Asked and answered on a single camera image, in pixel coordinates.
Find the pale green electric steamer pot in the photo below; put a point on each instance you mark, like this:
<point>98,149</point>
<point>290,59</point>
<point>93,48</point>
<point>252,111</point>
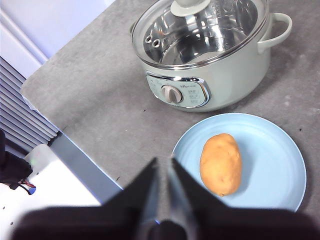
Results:
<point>237,82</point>

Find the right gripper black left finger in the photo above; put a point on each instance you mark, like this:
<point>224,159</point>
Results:
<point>100,222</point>

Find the brown potato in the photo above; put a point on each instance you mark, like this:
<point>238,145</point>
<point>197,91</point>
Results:
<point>221,165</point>

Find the blue round plate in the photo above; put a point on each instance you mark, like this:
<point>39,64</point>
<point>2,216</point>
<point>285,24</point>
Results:
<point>270,155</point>

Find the glass lid with green knob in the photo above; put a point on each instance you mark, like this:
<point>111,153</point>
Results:
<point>190,7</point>

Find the white device housing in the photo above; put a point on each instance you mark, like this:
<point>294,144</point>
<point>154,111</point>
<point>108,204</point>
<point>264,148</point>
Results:
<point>57,182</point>

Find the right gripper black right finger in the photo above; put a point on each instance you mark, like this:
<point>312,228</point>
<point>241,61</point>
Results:
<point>237,225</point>

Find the grey ribbed panel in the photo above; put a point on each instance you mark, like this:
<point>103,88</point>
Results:
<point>17,112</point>

